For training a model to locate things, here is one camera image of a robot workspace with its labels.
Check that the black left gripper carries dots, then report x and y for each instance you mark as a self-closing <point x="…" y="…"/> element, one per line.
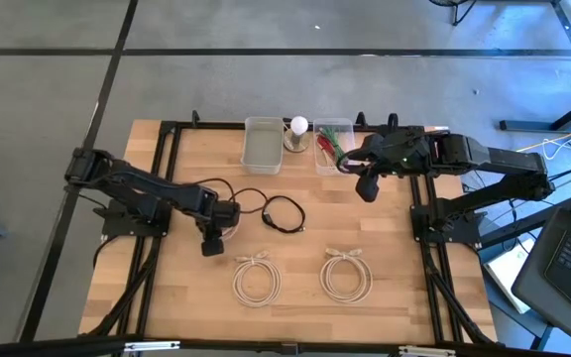
<point x="212" y="246"/>

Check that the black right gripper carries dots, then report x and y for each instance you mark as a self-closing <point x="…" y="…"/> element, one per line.
<point x="367" y="191"/>

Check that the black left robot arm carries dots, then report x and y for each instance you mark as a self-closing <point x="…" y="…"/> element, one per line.
<point x="142" y="186"/>

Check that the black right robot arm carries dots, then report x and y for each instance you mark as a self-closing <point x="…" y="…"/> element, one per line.
<point x="489" y="158"/>

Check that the clear plastic bin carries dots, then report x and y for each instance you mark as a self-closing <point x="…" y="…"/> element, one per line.
<point x="327" y="167"/>

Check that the white light bulb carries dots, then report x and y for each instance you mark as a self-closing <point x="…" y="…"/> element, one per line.
<point x="299" y="124"/>

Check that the white opaque plastic bin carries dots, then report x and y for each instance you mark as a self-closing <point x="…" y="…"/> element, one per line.
<point x="263" y="146"/>

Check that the black desk leg beam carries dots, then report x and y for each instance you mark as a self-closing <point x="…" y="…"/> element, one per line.
<point x="528" y="124"/>

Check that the white book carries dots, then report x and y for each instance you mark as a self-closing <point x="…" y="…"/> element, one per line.
<point x="506" y="275"/>

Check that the black rig beam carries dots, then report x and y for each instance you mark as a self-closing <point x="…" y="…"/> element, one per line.
<point x="67" y="344"/>

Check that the black laptop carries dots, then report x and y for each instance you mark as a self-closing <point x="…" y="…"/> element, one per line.
<point x="563" y="277"/>

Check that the black aluminium table frame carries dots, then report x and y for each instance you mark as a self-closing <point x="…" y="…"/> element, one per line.
<point x="206" y="125"/>

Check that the silver beam bracket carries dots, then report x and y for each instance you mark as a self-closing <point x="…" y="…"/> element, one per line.
<point x="426" y="351"/>
<point x="151" y="345"/>

